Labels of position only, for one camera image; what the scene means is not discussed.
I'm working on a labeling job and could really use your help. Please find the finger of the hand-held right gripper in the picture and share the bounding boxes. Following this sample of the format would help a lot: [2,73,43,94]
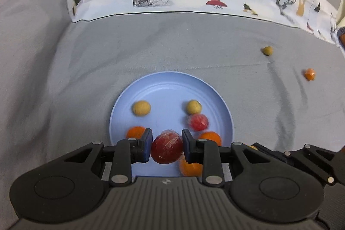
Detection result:
[252,142,345,185]

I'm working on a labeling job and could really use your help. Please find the light blue plate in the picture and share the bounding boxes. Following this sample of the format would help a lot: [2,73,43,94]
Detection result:
[109,72,234,179]

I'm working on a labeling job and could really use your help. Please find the red apple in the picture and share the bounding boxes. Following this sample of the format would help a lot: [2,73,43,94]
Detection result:
[151,131,184,164]
[188,114,209,131]

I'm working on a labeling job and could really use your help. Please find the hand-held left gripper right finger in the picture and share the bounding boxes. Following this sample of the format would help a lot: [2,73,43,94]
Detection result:
[181,128,273,187]

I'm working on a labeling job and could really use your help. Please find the orange pillow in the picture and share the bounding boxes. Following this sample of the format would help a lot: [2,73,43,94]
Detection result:
[337,27,345,47]

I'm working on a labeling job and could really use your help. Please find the grey bed sheet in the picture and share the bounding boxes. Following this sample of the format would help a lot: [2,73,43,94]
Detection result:
[0,0,345,230]

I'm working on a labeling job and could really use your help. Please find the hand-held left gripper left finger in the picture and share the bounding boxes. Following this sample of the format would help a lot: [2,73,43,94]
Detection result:
[65,128,154,187]

